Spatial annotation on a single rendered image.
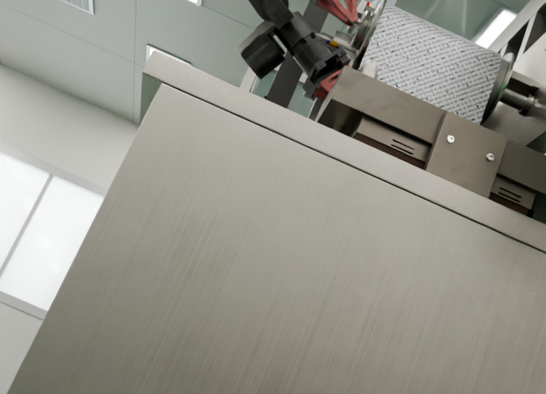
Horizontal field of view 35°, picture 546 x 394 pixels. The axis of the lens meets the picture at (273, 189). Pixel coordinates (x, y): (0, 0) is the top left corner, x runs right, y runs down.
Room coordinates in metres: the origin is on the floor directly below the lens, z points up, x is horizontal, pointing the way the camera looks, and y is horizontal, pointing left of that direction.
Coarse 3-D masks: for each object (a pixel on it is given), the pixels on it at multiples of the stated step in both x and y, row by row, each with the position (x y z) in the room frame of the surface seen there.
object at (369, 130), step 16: (368, 128) 1.17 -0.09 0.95; (384, 128) 1.17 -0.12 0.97; (368, 144) 1.17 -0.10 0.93; (384, 144) 1.17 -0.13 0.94; (400, 144) 1.18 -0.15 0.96; (416, 144) 1.17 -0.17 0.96; (416, 160) 1.17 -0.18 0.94; (496, 176) 1.17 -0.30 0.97; (496, 192) 1.18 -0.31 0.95; (512, 192) 1.18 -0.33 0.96; (528, 192) 1.18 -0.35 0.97; (512, 208) 1.18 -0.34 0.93; (528, 208) 1.18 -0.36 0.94
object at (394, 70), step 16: (368, 48) 1.35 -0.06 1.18; (384, 64) 1.35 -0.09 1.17; (400, 64) 1.36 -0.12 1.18; (416, 64) 1.36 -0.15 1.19; (384, 80) 1.35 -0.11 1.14; (400, 80) 1.36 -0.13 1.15; (416, 80) 1.36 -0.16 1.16; (432, 80) 1.36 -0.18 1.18; (448, 80) 1.36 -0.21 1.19; (416, 96) 1.36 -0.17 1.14; (432, 96) 1.36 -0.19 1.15; (448, 96) 1.36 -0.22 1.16; (464, 96) 1.36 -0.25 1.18; (480, 96) 1.36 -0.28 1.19; (464, 112) 1.36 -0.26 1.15; (480, 112) 1.36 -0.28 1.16
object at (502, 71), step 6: (378, 6) 1.39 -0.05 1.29; (378, 12) 1.36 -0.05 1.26; (372, 24) 1.36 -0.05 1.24; (366, 36) 1.37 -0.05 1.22; (360, 48) 1.41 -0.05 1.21; (366, 48) 1.38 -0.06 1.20; (354, 60) 1.43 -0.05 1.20; (360, 60) 1.42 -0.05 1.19; (504, 60) 1.38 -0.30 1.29; (504, 66) 1.37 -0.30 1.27; (498, 72) 1.37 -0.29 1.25; (504, 72) 1.37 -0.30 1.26; (498, 78) 1.37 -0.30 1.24; (504, 78) 1.37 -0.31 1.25; (498, 84) 1.37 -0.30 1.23; (492, 90) 1.38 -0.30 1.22; (498, 90) 1.38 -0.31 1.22; (492, 96) 1.38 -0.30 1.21; (486, 108) 1.41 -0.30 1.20
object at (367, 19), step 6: (366, 12) 1.38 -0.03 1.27; (372, 12) 1.39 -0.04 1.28; (366, 18) 1.38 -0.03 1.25; (372, 18) 1.38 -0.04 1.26; (366, 24) 1.38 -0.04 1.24; (360, 30) 1.38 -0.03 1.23; (366, 30) 1.38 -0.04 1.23; (354, 36) 1.43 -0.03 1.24; (360, 36) 1.39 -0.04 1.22; (354, 42) 1.41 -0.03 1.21; (360, 42) 1.40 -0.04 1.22; (354, 48) 1.43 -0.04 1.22
